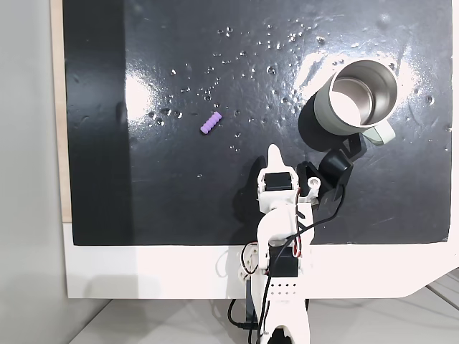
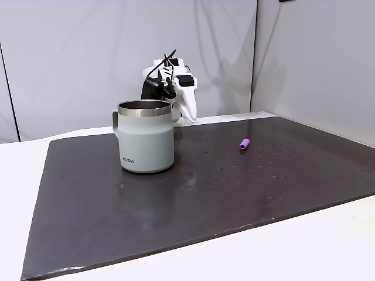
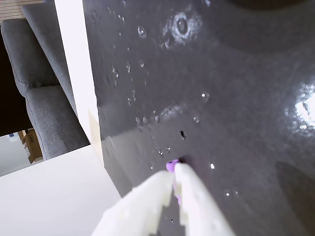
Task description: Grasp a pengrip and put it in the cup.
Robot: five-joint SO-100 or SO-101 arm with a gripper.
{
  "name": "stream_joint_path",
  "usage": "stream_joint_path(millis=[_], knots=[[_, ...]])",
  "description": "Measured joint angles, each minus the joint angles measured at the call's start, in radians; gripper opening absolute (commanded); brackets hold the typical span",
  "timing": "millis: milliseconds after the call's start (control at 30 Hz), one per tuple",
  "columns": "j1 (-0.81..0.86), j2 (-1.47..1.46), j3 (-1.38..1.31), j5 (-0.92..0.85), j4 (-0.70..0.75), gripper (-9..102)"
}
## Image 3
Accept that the grey fabric chair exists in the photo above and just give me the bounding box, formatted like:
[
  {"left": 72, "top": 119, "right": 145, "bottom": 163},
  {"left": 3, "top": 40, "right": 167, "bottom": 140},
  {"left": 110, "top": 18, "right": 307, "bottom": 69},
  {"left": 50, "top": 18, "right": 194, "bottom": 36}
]
[{"left": 0, "top": 2, "right": 91, "bottom": 161}]

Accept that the purple pen grip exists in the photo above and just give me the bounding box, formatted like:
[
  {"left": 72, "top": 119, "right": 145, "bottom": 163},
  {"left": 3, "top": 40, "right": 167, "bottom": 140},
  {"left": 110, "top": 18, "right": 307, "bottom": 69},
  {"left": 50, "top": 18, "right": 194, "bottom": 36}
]
[{"left": 166, "top": 159, "right": 184, "bottom": 206}]

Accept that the black glossy mat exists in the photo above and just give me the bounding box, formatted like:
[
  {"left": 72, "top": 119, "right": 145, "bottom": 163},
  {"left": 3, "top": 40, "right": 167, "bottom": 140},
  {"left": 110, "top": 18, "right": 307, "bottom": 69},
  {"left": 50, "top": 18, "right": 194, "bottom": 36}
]
[{"left": 82, "top": 0, "right": 315, "bottom": 236}]

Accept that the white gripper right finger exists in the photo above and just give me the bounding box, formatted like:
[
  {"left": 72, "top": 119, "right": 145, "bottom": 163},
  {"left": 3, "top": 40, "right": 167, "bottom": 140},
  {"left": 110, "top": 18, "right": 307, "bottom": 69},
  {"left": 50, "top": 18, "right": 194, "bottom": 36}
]
[{"left": 174, "top": 163, "right": 237, "bottom": 236}]

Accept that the cardboard box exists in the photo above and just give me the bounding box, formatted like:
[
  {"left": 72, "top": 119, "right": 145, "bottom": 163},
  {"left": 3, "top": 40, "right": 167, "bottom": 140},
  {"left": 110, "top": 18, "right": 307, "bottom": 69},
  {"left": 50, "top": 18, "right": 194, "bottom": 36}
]
[{"left": 17, "top": 127, "right": 44, "bottom": 164}]

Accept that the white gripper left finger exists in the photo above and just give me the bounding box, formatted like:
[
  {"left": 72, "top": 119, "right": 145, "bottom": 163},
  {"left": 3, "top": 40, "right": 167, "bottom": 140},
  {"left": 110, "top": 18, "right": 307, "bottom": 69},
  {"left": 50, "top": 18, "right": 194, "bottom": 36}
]
[{"left": 91, "top": 171, "right": 174, "bottom": 236}]

